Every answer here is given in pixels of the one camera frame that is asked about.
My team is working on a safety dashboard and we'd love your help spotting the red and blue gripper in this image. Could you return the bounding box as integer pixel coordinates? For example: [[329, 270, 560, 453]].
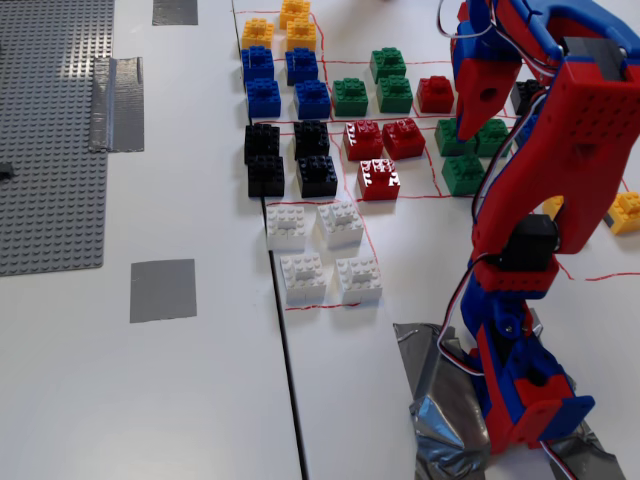
[[451, 0, 524, 142]]

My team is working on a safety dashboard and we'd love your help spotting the white toy brick block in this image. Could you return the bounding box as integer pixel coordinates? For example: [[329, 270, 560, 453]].
[[314, 200, 365, 250], [335, 256, 385, 305], [265, 204, 308, 251], [279, 252, 329, 306]]

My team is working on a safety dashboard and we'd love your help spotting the green toy brick block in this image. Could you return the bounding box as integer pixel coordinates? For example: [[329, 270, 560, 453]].
[[332, 77, 370, 117], [433, 118, 479, 158], [369, 47, 407, 84], [375, 74, 414, 115], [474, 119, 514, 159], [440, 153, 489, 197]]

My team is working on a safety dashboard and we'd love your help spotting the red toy brick block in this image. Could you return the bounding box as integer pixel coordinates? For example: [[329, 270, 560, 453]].
[[416, 75, 456, 114], [382, 118, 427, 161], [342, 119, 385, 162], [356, 158, 403, 202]]

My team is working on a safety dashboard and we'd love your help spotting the black toy brick block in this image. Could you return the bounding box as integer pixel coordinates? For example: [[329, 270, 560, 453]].
[[510, 79, 544, 117], [247, 154, 286, 198], [293, 119, 331, 160], [243, 123, 281, 164], [296, 155, 339, 199]]

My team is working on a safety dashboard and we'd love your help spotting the blue toy brick block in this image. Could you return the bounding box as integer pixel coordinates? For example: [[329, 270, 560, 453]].
[[244, 78, 283, 119], [513, 113, 541, 150], [292, 79, 333, 120], [284, 47, 320, 86], [240, 45, 276, 83]]

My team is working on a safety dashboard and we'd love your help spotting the square grey tape marker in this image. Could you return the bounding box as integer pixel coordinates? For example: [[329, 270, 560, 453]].
[[129, 258, 198, 325]]

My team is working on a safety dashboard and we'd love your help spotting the grey tape patch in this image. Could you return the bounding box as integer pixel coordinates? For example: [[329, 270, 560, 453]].
[[152, 0, 199, 27]]

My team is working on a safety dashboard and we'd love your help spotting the long grey tape strip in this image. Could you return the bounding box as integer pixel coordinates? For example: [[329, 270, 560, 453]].
[[88, 56, 146, 154]]

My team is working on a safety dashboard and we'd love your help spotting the grey studded baseplate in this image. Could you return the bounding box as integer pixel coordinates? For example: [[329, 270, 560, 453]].
[[0, 0, 115, 278]]

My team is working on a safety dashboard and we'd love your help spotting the white red black servo cable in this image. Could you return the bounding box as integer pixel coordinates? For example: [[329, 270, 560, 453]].
[[436, 252, 506, 376], [437, 0, 497, 40]]

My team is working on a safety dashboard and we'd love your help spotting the crumpled silver duct tape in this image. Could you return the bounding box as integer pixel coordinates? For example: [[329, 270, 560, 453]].
[[393, 307, 629, 480]]

